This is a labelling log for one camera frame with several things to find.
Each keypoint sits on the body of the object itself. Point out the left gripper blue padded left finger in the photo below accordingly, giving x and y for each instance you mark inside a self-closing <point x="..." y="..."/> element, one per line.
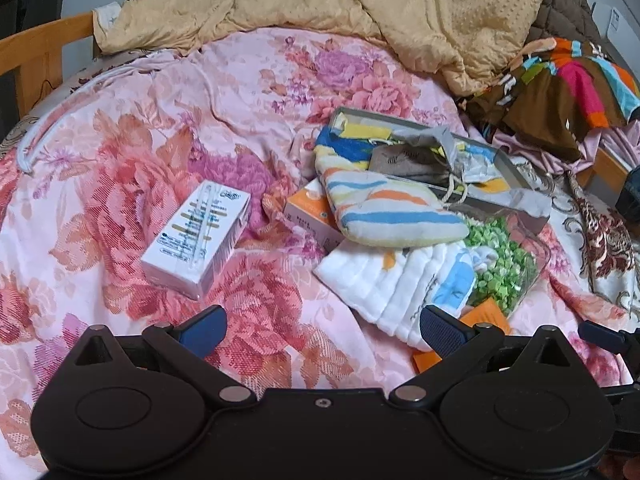
<point x="200" y="332"/>

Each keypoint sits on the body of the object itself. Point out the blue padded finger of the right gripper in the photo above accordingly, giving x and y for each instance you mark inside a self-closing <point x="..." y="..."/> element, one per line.
<point x="619" y="342"/>

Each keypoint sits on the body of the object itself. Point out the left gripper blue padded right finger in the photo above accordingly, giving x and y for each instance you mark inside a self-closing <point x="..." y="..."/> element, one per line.
<point x="464" y="351"/>

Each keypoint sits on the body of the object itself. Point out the orange plastic curled holder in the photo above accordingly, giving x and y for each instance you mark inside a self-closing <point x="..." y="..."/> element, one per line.
<point x="445" y="334"/>

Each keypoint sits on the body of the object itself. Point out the white muslin cloth blue print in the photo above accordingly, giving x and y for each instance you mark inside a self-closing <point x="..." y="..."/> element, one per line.
<point x="389" y="287"/>

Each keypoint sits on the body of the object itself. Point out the striped terry towel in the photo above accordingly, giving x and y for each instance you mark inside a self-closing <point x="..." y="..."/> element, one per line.
<point x="376" y="210"/>

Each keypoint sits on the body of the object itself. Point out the grey box with cartoon lining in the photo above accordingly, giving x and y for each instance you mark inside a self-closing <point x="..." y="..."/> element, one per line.
<point x="511" y="192"/>

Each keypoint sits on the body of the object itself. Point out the grey linen drawstring pouch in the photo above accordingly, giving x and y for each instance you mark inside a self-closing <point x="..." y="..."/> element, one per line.
<point x="425" y="165"/>

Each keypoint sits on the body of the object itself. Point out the grey face mask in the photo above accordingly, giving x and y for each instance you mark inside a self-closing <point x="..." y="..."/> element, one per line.
<point x="474" y="165"/>

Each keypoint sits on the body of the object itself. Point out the small white medicine box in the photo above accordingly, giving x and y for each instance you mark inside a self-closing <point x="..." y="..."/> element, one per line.
<point x="194" y="245"/>

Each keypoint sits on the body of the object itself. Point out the white baroque patterned cover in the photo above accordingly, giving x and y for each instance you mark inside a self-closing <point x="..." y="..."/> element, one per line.
<point x="593" y="271"/>

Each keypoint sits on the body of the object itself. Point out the clear bag of green pieces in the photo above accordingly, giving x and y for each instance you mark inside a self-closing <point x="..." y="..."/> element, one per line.
<point x="508" y="257"/>

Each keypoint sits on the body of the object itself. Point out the blue denim jeans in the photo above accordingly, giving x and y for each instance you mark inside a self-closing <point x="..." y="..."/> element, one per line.
<point x="628" y="202"/>

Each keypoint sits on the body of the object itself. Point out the pink floral bed cover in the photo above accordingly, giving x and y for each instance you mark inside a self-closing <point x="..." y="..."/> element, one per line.
<point x="93" y="385"/>

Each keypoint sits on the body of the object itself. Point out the orange white medicine box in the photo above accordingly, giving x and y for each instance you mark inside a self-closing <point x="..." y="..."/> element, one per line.
<point x="310" y="209"/>

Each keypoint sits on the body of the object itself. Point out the pale pink cloth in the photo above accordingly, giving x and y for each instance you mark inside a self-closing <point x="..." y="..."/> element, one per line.
<point x="621" y="142"/>

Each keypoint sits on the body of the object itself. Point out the colourful patchwork brown blanket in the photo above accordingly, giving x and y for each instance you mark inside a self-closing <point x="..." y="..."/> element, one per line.
<point x="556" y="91"/>

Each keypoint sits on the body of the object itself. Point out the yellow dotted quilt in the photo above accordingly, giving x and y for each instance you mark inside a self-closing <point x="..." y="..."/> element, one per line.
<point x="465" y="41"/>

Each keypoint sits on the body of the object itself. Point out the brown quilted jacket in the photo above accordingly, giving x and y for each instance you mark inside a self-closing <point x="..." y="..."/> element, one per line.
<point x="567" y="19"/>

